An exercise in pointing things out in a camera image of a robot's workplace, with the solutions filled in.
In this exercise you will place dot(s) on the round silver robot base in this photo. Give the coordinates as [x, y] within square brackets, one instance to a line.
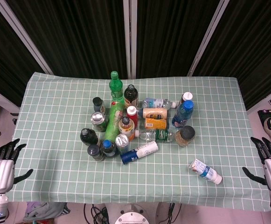
[131, 218]

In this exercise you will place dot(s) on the purple grey cloth bag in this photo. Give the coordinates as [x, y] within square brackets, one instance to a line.
[44, 211]

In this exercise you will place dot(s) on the white blue milk carton bottle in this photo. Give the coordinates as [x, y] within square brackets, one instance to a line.
[206, 171]

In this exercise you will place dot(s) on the green white checkered tablecloth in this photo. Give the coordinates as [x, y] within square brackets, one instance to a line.
[63, 130]

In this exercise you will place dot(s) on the glass jar black lid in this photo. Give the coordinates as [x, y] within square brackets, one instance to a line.
[185, 136]

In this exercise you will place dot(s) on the dark green bottle black cap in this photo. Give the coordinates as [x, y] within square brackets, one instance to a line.
[88, 136]

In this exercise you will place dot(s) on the dark cap small bottle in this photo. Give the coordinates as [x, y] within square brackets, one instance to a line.
[95, 152]

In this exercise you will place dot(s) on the blue sports drink bottle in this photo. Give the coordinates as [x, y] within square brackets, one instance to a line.
[182, 114]

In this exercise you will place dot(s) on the silver top green can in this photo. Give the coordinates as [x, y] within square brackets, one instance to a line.
[98, 121]

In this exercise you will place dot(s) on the dark bottle with blue cap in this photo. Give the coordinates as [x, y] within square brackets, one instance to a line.
[109, 148]

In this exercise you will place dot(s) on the dark bottle white cap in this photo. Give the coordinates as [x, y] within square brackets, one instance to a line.
[185, 97]

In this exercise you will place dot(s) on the small dark blue-capped bottle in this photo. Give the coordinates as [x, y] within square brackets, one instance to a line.
[99, 105]

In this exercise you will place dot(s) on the clear bottle green label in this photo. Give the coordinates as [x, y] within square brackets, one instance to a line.
[156, 135]

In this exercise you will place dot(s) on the green chips tube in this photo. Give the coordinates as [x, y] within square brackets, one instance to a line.
[114, 121]

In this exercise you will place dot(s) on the silver top teal can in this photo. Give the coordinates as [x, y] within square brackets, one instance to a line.
[122, 142]

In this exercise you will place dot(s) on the cream bottle dark blue cap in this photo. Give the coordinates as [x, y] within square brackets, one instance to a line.
[153, 113]

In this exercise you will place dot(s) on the clear water bottle blue label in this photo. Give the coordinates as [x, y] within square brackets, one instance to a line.
[157, 102]

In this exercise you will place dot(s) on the orange drink bottle black cap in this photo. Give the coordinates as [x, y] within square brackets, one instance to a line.
[126, 128]

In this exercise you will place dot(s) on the tall green soda bottle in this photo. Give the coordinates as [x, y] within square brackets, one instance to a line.
[116, 89]

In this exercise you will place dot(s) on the red bottle white cap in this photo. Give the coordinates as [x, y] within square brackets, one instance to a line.
[132, 114]

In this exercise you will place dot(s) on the dark bottle with yellow label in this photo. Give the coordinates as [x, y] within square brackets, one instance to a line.
[130, 96]

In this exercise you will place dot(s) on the white folding screen frame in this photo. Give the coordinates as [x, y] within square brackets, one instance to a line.
[129, 38]

